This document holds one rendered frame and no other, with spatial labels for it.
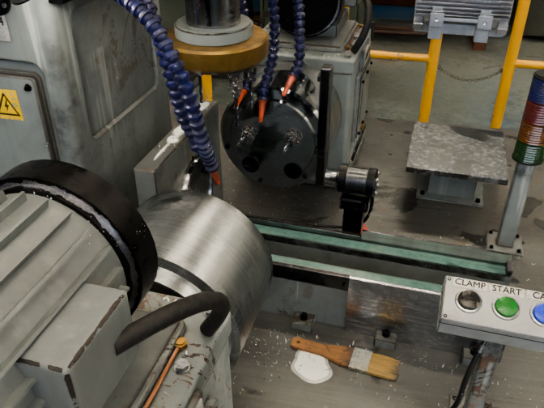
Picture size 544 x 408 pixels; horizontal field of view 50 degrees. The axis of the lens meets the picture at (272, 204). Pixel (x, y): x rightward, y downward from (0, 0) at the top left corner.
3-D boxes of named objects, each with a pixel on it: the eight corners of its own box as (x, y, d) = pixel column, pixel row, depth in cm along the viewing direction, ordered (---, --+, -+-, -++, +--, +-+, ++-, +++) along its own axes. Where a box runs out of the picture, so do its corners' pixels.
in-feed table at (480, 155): (400, 206, 151) (405, 166, 144) (410, 157, 172) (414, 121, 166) (498, 221, 145) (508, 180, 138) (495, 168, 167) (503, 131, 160)
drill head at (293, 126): (209, 198, 132) (201, 95, 119) (261, 123, 165) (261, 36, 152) (316, 216, 127) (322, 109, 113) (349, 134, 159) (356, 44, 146)
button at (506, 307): (492, 318, 82) (495, 313, 80) (493, 299, 83) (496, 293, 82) (515, 322, 81) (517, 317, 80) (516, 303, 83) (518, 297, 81)
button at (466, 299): (455, 311, 83) (456, 306, 81) (457, 292, 84) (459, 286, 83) (477, 315, 82) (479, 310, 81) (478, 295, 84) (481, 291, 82)
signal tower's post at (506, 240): (486, 251, 135) (529, 78, 112) (485, 231, 141) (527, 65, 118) (522, 257, 133) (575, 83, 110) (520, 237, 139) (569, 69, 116)
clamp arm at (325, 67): (312, 185, 122) (316, 67, 108) (315, 178, 124) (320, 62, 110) (328, 188, 121) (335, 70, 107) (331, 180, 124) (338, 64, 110)
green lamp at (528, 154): (512, 163, 123) (517, 143, 120) (512, 150, 128) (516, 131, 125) (543, 167, 121) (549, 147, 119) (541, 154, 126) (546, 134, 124)
